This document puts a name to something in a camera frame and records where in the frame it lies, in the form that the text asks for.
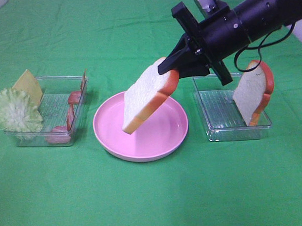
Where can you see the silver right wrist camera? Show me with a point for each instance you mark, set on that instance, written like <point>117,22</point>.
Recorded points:
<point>206,6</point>

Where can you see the bacon strip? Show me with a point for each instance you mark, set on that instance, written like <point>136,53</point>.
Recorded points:
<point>76,95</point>
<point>61,134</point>

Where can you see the green lettuce leaf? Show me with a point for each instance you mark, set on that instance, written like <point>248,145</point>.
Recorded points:
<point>18,113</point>

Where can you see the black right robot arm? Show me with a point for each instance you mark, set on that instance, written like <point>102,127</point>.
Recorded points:
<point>259,17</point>

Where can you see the yellow cheese slice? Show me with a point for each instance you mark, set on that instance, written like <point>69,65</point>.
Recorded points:
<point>28,83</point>

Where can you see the clear plastic tray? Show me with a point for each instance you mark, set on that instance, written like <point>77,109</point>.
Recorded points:
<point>219,114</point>
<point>53,108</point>

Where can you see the toast slice with red crust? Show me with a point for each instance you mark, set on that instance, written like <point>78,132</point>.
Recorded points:
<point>147,94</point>

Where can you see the clear right plastic tray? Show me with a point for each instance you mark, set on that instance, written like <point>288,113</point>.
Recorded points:
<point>219,114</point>

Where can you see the pink round plate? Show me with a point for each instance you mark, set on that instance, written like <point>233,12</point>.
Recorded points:
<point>160,135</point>

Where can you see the green tablecloth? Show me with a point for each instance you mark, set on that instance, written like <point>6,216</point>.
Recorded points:
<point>202,183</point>

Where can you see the clear left plastic tray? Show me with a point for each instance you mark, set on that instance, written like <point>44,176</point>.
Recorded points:
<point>53,108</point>

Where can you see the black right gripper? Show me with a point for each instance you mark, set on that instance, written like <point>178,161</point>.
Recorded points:
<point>205,44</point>

